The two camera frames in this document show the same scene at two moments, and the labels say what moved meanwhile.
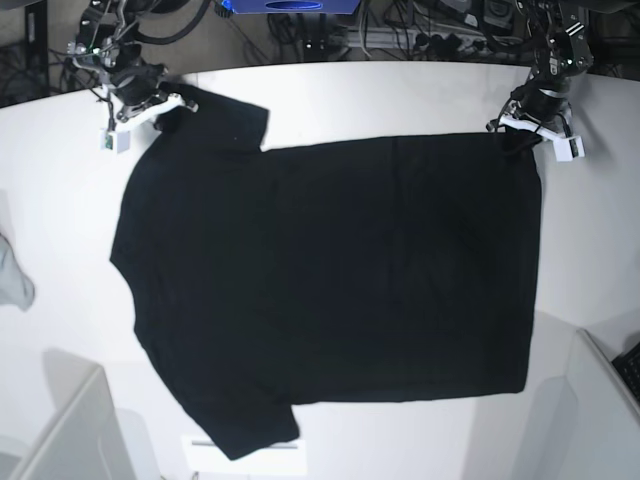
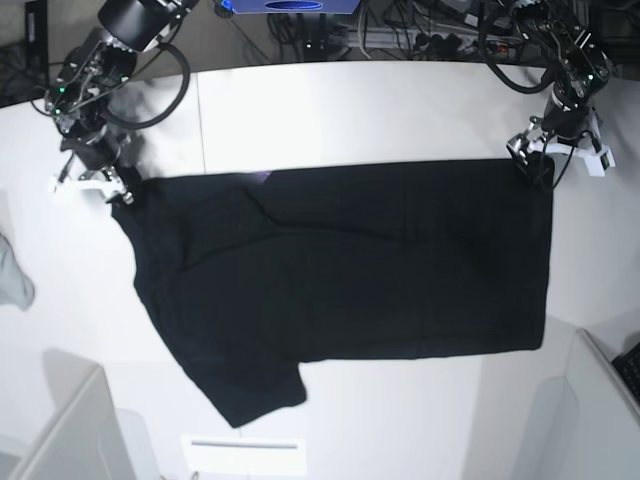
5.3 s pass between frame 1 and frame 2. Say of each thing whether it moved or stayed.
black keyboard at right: stayed
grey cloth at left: stayed
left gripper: moved
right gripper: moved
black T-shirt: moved
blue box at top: stayed
